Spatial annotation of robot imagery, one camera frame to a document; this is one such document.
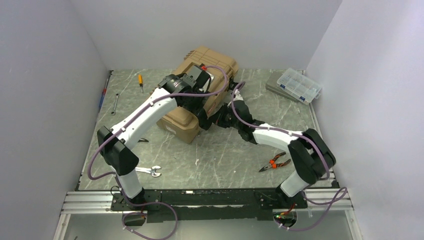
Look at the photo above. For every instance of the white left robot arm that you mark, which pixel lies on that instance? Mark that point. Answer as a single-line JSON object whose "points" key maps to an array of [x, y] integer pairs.
{"points": [[116, 143]]}

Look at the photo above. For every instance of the clear compartment organizer box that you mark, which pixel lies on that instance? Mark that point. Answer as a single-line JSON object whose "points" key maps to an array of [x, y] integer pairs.
{"points": [[299, 86]]}

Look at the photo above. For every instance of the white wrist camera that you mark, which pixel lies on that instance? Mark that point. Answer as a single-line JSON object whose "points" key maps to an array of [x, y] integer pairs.
{"points": [[236, 95], [206, 87]]}

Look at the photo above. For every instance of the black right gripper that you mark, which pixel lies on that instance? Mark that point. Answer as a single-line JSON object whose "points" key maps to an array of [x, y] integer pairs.
{"points": [[219, 120]]}

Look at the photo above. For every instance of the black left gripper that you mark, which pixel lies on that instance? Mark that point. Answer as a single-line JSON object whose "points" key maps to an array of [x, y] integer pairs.
{"points": [[197, 107]]}

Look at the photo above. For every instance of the grey flat case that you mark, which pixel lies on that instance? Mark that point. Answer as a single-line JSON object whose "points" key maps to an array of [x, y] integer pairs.
{"points": [[271, 85]]}

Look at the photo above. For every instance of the all-yellow handled screwdriver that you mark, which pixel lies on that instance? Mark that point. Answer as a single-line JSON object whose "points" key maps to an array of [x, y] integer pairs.
{"points": [[141, 83]]}

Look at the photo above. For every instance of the blue red tool at wall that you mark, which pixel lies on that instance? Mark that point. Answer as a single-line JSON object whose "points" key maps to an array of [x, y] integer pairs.
{"points": [[103, 93]]}

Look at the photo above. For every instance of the orange handled pliers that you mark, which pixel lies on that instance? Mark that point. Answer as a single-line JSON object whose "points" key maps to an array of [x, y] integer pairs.
{"points": [[274, 164]]}

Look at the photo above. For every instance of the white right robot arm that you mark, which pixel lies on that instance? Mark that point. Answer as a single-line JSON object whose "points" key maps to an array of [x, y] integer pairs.
{"points": [[309, 154]]}

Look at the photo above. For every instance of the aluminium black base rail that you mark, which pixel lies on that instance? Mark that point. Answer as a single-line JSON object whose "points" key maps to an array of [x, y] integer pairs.
{"points": [[208, 204]]}

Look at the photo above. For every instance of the black handled cutters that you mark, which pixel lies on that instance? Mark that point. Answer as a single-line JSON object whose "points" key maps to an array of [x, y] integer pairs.
{"points": [[143, 140]]}

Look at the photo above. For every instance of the small ratchet ring wrench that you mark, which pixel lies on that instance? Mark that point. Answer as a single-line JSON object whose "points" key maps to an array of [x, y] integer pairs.
{"points": [[113, 112]]}

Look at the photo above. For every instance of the tan plastic toolbox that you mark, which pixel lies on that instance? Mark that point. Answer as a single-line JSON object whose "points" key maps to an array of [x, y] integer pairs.
{"points": [[180, 121]]}

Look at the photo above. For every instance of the silver combination wrench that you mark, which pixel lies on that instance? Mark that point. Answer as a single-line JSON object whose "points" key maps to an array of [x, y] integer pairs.
{"points": [[151, 171]]}

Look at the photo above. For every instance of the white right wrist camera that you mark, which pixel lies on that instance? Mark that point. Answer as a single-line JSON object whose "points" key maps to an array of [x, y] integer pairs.
{"points": [[236, 95]]}

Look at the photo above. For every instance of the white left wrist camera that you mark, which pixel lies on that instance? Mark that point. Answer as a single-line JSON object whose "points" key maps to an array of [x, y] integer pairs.
{"points": [[206, 87]]}

